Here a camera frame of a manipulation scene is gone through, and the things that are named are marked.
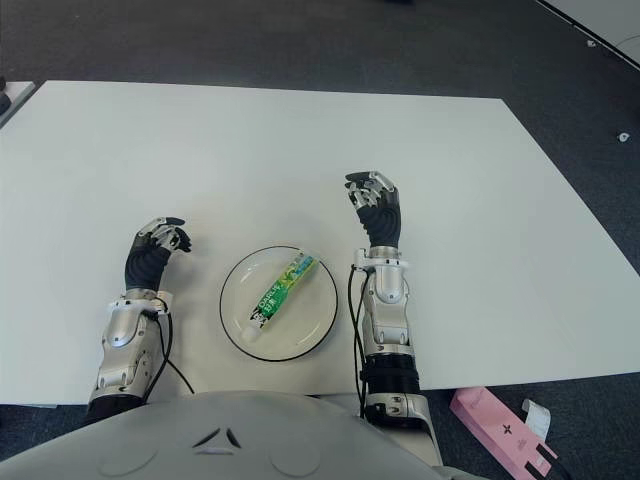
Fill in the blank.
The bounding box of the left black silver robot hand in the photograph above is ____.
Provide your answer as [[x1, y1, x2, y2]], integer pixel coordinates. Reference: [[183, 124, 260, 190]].
[[124, 216, 194, 290]]

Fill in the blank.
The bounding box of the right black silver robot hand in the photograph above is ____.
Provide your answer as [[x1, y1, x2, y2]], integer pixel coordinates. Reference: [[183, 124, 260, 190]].
[[343, 170, 404, 249]]

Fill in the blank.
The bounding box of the green white toothpaste tube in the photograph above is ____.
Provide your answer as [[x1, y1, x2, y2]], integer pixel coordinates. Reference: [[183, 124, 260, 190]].
[[241, 253, 316, 342]]

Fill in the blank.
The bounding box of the white plate with black rim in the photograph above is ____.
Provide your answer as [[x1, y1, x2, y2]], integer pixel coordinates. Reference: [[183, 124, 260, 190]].
[[219, 244, 341, 361]]

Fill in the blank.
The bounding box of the grey robot torso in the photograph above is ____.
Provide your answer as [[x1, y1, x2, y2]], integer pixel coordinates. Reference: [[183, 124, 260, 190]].
[[0, 389, 451, 480]]

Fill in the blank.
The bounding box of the white side table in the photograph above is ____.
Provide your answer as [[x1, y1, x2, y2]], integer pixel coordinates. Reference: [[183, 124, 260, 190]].
[[0, 81, 36, 129]]

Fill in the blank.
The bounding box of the pink cardboard box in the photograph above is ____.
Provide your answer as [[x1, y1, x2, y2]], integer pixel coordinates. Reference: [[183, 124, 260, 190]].
[[448, 387, 559, 476]]

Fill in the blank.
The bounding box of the white paper tag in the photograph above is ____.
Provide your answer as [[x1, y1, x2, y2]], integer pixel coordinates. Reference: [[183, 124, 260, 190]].
[[521, 398, 551, 436]]

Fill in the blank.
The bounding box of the white background table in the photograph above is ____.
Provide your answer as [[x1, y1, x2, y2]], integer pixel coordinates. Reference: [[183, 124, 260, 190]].
[[537, 0, 640, 64]]

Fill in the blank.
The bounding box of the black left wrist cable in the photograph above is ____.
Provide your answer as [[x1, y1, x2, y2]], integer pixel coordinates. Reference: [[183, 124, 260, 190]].
[[144, 297, 195, 396]]

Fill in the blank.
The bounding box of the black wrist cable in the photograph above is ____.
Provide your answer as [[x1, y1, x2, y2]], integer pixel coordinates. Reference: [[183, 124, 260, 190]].
[[144, 297, 195, 396], [347, 264, 376, 417]]

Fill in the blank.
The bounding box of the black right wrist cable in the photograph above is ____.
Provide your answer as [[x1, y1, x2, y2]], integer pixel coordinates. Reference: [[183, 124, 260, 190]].
[[347, 264, 376, 417]]

